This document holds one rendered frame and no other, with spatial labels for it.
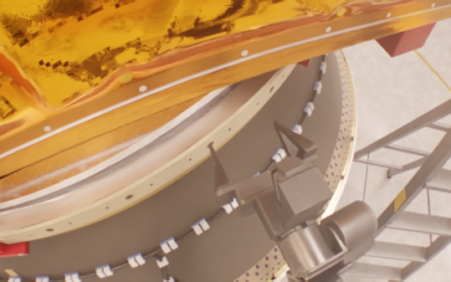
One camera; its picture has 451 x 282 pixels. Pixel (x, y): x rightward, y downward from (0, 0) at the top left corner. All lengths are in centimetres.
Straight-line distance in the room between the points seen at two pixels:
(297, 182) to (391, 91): 286
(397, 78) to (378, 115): 60
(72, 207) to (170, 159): 18
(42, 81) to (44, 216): 26
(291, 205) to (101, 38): 25
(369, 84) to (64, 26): 291
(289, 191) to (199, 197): 37
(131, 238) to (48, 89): 39
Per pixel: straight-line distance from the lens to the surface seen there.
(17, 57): 33
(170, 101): 48
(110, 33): 33
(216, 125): 50
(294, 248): 36
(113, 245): 66
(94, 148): 49
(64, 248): 67
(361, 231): 40
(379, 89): 308
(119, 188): 49
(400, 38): 84
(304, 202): 29
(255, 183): 37
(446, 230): 158
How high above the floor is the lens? 214
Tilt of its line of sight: 59 degrees down
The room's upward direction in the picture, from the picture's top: straight up
